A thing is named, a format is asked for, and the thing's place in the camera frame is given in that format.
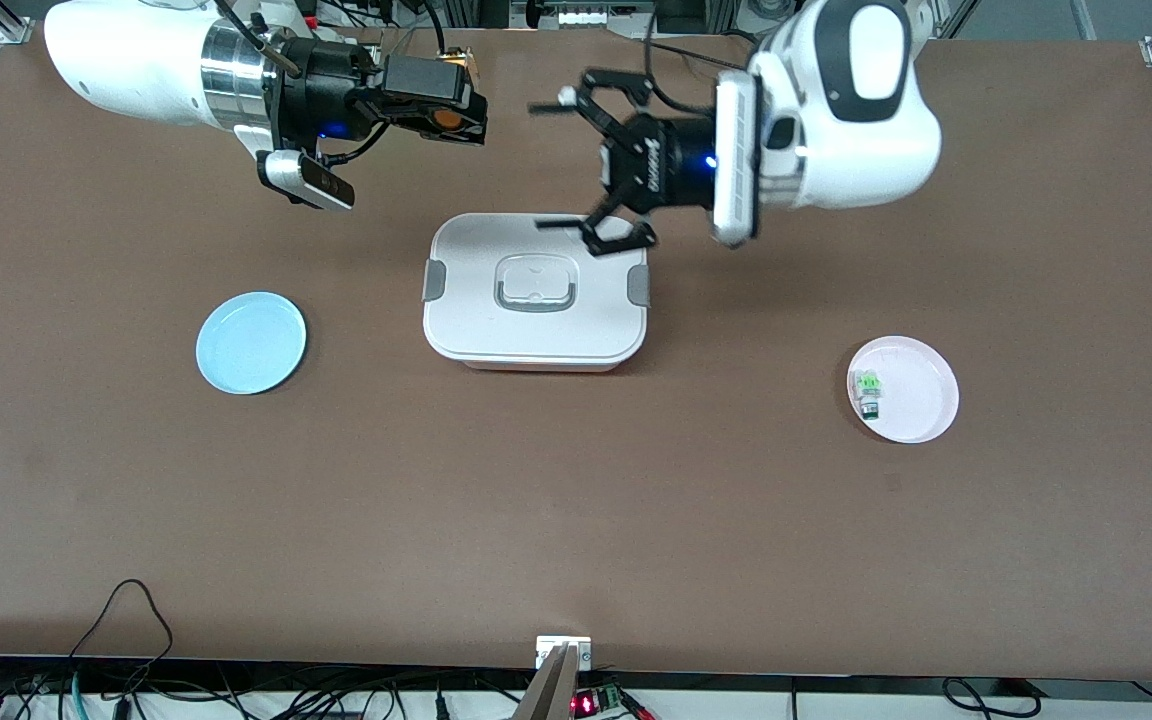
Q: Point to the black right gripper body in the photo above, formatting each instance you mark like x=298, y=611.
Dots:
x=321, y=97

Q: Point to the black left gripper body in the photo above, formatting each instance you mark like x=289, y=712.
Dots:
x=671, y=166

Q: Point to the orange and black switch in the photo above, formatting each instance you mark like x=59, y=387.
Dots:
x=448, y=118

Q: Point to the white lidded lunch box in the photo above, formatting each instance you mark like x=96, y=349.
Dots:
x=536, y=330

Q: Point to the light blue round plate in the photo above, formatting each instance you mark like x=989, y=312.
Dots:
x=251, y=343

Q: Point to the pink round plate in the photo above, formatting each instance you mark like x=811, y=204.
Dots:
x=921, y=395

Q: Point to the circuit board with red display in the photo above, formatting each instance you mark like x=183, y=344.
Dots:
x=596, y=702

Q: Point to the green and white switch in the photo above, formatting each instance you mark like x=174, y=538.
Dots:
x=869, y=393

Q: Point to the white metal clamp bracket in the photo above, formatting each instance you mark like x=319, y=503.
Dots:
x=548, y=648

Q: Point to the grey camera mount bar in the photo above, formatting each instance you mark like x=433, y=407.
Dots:
x=551, y=690

